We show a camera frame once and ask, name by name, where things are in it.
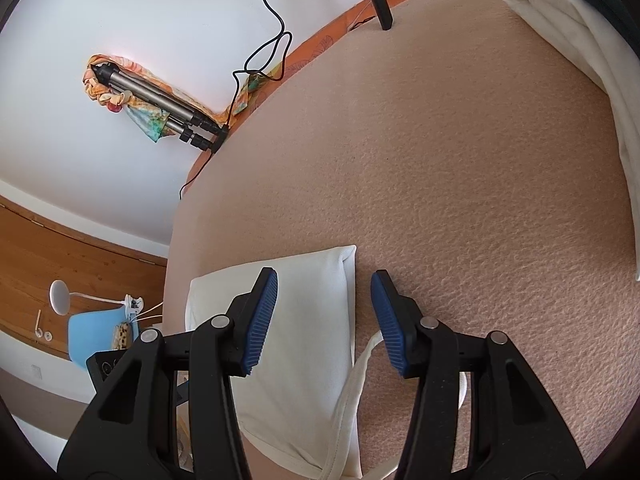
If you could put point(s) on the folded tripod with colourful cloth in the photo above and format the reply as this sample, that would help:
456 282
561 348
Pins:
150 127

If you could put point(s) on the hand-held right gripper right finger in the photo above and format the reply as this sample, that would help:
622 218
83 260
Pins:
387 320

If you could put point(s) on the silver folded tripod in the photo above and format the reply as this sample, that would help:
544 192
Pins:
150 92

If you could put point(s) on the white tank top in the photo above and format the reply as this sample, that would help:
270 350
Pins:
310 300

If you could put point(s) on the beige blanket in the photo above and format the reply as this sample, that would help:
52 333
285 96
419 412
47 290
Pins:
450 160

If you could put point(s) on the white desk lamp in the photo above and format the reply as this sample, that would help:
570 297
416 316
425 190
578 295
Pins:
60 297

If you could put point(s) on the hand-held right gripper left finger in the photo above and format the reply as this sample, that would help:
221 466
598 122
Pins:
262 320

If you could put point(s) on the light blue chair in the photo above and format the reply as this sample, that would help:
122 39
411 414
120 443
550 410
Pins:
85 335

